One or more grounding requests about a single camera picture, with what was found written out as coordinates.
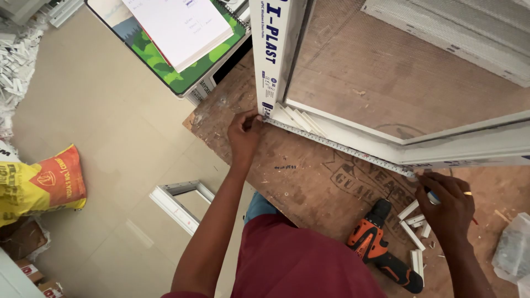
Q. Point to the pile of white plastic scraps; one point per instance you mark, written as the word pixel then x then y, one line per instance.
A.
pixel 16 70

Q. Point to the long white profile offcut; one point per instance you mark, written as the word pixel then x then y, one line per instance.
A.
pixel 413 236

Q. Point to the white angled bead offcuts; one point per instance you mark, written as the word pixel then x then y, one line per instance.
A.
pixel 302 121

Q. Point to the small white profile offcut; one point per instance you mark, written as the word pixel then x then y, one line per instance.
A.
pixel 425 231

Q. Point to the wide white profile offcut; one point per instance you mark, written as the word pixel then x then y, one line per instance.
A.
pixel 417 263

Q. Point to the white board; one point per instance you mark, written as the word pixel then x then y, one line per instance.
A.
pixel 14 281

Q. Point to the small red white carton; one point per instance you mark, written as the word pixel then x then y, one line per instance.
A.
pixel 29 270
pixel 51 290

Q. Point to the small white window frame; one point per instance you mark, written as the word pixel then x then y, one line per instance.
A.
pixel 174 209

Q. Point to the clear plastic bag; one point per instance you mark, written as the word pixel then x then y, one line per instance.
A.
pixel 513 248

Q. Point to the yellow orange cement bag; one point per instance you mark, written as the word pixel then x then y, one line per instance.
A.
pixel 41 186

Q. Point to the maroon shirt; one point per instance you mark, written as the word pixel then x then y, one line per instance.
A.
pixel 298 265

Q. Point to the green spiral notebook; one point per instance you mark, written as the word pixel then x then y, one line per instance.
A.
pixel 182 76

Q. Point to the white black appliance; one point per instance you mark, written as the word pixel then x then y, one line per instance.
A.
pixel 207 85

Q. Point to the person's right hand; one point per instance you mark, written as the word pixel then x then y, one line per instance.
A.
pixel 451 211

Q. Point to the steel tape measure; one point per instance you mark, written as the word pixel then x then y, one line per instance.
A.
pixel 339 147

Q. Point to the white profile lengths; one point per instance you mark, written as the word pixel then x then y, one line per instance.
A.
pixel 62 10

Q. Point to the white window frame with mesh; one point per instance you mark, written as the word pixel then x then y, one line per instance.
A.
pixel 273 41

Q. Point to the person's right fingers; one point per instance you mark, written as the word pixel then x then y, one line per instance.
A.
pixel 439 182

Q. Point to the blue jeans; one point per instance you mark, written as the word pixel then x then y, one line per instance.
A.
pixel 261 207

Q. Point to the red pencil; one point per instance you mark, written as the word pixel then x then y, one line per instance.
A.
pixel 475 221

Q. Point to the bundle of white profiles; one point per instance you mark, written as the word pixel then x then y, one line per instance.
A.
pixel 455 33

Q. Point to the brown cardboard box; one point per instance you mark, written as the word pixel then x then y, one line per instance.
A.
pixel 22 238

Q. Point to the open white paper pad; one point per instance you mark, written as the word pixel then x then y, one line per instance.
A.
pixel 182 29

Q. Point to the person's left hand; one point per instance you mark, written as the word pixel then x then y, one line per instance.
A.
pixel 242 138

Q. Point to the person's left fingers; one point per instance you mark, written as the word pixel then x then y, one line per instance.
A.
pixel 252 116

